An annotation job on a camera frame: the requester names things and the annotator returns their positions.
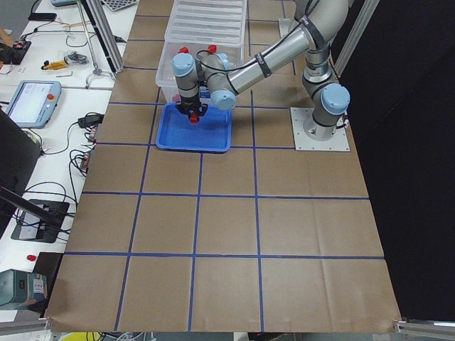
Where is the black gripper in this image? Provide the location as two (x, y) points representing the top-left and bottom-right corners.
(176, 87), (208, 117)

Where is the clear plastic box lid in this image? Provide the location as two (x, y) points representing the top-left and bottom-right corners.
(165, 0), (247, 46)

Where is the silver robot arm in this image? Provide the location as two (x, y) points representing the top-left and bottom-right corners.
(173, 0), (350, 141)

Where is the clear plastic storage box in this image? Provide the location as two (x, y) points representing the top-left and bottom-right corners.
(156, 41), (244, 102)

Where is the green box device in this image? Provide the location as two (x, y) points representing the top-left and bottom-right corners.
(1, 269), (48, 310)

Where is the blue plastic tray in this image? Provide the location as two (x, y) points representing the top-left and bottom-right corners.
(156, 103), (232, 153)

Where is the black power adapter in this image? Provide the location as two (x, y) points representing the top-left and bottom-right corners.
(77, 113), (104, 128)

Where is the yellow black tool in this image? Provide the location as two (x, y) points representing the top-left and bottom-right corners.
(41, 60), (69, 70)

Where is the teach pendant tablet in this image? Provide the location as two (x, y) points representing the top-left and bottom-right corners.
(6, 80), (62, 129)

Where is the black monitor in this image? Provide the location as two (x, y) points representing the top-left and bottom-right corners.
(0, 108), (41, 235)

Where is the black monitor stand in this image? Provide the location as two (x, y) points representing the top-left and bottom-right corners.
(1, 187), (70, 243)

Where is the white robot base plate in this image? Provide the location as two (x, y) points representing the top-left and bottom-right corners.
(290, 107), (350, 152)

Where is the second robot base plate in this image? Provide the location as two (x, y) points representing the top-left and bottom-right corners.
(278, 18), (294, 38)

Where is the aluminium frame post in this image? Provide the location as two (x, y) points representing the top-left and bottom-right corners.
(80, 0), (124, 74)

